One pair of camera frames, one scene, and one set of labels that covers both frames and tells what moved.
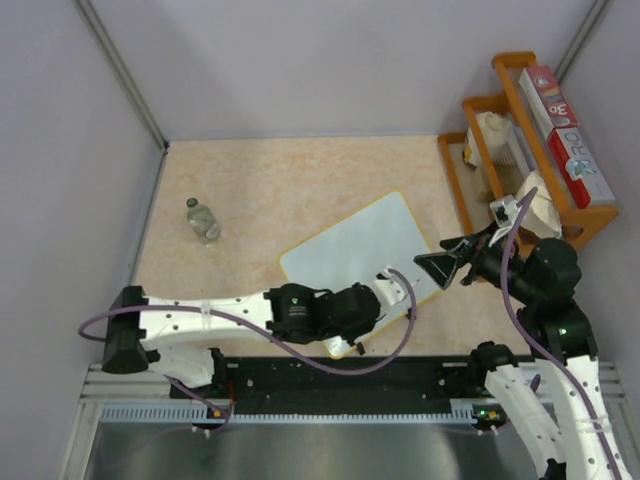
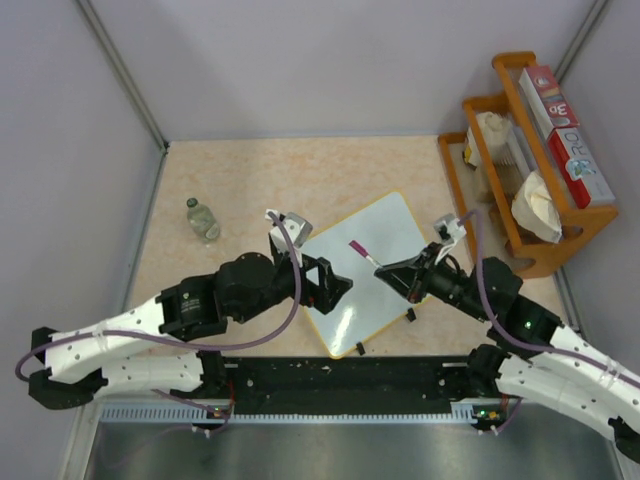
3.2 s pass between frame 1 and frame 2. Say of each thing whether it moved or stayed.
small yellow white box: stayed
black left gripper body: moved
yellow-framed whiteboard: stayed
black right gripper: moved
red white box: stayed
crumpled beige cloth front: stayed
